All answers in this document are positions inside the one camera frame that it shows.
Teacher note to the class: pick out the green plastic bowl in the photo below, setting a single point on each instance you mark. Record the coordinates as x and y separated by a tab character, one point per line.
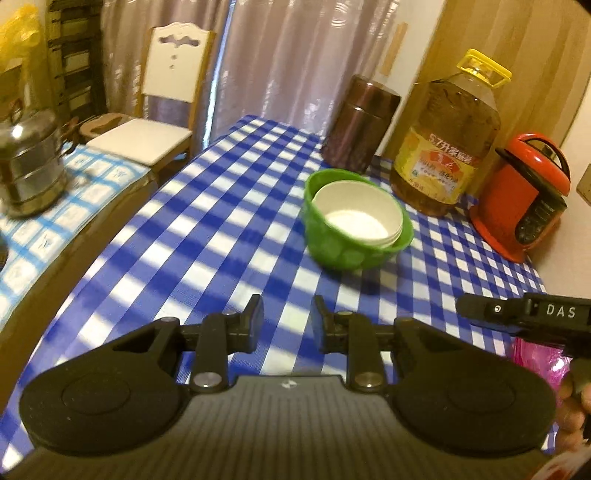
332	244

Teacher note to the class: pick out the blue white checkered tablecloth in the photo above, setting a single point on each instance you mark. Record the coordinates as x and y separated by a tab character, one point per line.
207	221

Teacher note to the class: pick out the person's right hand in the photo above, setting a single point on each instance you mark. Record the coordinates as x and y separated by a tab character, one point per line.
575	410

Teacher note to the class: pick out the stainless steel steamer pot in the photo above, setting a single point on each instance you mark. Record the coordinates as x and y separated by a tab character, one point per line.
27	161

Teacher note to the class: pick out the beige wall socket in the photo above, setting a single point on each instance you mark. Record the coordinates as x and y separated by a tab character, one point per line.
585	187

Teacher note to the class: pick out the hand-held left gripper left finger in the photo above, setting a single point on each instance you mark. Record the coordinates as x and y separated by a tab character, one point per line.
256	318

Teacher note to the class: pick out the dark metal rack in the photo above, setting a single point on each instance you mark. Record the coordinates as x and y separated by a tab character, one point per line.
76	55

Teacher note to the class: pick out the white bowl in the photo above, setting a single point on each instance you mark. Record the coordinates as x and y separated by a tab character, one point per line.
355	217

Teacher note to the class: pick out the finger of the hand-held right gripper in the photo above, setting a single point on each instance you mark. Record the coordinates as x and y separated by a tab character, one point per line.
489	310

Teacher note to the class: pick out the large cooking oil bottle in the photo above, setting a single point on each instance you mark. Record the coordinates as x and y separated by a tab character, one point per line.
443	152

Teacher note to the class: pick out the white wooden chair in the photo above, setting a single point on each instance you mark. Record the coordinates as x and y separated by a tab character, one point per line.
171	78

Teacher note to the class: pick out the red electric pressure cooker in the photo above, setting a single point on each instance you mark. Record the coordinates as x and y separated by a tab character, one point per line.
517	203

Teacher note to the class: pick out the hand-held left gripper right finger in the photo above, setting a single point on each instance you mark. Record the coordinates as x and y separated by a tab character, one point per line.
318	318

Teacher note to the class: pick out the yellow plastic bag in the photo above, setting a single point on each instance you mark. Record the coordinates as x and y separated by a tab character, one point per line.
18	32

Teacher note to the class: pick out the grey patterned curtain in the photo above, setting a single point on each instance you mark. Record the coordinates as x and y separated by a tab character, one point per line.
286	50

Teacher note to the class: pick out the light blue patterned tablecloth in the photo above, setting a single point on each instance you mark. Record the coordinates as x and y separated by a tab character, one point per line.
60	207

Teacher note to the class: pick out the pink transparent plate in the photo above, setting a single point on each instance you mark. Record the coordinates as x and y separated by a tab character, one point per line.
535	360

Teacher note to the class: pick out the brown cylindrical canister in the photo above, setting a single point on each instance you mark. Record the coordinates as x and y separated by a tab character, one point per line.
355	124

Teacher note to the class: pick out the brown wooden stool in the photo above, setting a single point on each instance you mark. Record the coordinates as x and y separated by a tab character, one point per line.
99	123

